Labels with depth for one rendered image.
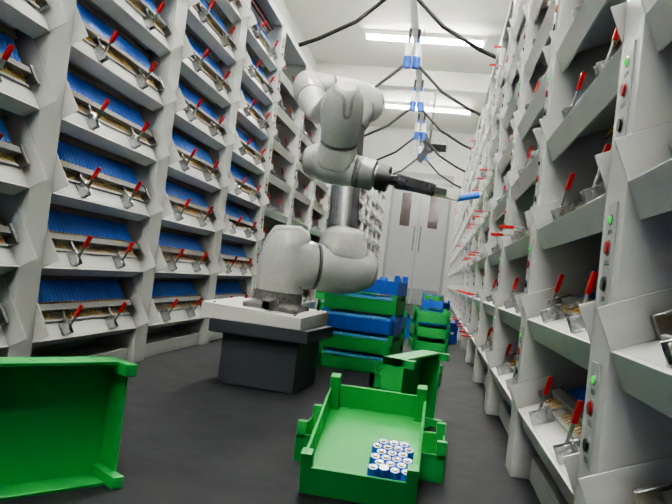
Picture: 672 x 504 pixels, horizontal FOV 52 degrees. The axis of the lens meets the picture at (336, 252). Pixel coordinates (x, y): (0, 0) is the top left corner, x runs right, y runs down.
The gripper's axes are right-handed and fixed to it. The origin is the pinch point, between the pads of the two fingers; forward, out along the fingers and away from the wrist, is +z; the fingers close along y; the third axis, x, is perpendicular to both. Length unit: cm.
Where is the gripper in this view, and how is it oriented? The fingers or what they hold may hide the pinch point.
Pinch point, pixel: (447, 193)
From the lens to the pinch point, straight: 191.7
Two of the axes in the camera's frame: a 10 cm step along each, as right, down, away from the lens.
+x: -2.5, 9.7, 0.0
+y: 1.5, 0.4, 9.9
